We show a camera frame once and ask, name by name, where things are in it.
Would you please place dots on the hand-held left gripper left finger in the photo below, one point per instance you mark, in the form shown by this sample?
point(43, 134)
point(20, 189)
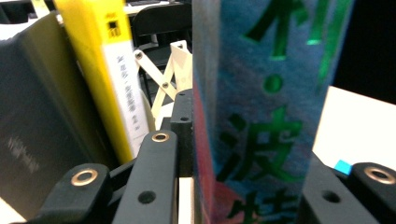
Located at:
point(182, 124)

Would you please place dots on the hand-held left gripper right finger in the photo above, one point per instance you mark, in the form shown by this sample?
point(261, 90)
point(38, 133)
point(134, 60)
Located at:
point(323, 189)

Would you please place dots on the white expanding book rack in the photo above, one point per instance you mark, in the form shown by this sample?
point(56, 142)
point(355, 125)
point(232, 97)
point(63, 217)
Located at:
point(174, 68)

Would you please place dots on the red and blue illustrated book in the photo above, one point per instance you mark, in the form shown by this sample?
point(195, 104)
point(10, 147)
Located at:
point(264, 109)

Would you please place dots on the yellow paperback book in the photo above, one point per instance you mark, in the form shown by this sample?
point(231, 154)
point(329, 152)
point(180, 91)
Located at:
point(102, 77)

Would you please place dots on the black hardcover book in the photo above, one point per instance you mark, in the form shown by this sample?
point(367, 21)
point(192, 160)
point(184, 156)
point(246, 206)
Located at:
point(46, 109)

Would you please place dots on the black folding chair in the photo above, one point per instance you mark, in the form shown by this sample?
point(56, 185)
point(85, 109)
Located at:
point(162, 21)

